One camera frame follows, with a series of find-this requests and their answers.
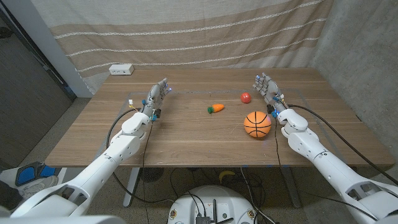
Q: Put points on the orange toy basketball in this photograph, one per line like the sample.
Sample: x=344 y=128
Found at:
x=257 y=124

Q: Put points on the round black fan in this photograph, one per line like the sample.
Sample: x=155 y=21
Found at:
x=151 y=174

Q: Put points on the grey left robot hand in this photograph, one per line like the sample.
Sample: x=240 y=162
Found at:
x=154 y=99

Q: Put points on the white robot torso base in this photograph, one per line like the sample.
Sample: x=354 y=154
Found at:
x=217 y=199

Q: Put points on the white power outlet box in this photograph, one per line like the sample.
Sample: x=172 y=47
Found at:
x=121 y=69

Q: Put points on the dark wooden door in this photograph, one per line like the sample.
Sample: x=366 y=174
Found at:
x=25 y=93

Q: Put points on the blue black foot pedal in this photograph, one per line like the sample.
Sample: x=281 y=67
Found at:
x=26 y=174

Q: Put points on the beige striped fabric backdrop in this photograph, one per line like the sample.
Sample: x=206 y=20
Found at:
x=186 y=31

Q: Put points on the grey table leg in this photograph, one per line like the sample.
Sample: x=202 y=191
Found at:
x=290 y=186

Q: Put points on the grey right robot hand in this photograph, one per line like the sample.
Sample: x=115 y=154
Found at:
x=270 y=90

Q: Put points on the yellow toy banana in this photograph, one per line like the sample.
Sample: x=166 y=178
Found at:
x=225 y=173

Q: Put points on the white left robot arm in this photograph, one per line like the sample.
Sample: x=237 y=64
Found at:
x=102 y=165

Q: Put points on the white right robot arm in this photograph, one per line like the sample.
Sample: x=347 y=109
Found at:
x=326 y=161

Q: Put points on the white door frame post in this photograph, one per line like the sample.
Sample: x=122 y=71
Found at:
x=56 y=53

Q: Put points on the white table leg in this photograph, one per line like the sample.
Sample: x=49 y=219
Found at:
x=132 y=186

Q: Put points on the orange toy carrot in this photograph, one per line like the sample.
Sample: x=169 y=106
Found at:
x=217 y=108

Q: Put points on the red toy apple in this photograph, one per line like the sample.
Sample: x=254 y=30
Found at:
x=245 y=97

